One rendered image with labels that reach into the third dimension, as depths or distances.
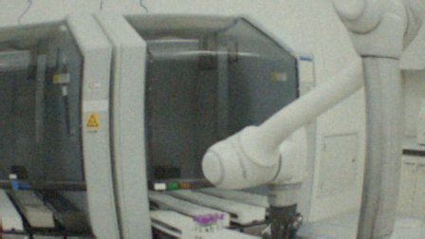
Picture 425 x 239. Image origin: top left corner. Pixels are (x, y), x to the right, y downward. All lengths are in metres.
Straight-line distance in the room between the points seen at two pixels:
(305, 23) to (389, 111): 2.84
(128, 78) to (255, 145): 0.72
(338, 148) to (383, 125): 3.00
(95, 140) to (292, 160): 0.71
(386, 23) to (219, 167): 0.56
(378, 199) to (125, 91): 1.12
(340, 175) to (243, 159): 2.80
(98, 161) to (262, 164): 0.73
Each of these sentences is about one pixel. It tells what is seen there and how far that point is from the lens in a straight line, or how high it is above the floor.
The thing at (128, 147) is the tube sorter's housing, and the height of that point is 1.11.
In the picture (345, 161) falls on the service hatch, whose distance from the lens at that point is 4.10.
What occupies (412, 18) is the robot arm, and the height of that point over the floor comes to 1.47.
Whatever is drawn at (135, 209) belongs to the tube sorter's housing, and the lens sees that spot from 1.97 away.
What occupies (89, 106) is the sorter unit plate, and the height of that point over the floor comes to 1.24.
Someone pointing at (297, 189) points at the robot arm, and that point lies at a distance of 1.47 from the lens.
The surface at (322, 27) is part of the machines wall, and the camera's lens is 3.94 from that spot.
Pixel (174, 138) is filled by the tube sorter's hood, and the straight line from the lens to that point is 1.99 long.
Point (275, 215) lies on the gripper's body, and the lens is 1.48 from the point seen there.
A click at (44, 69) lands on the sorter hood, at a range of 1.80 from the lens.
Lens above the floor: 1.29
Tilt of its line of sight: 3 degrees down
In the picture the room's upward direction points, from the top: straight up
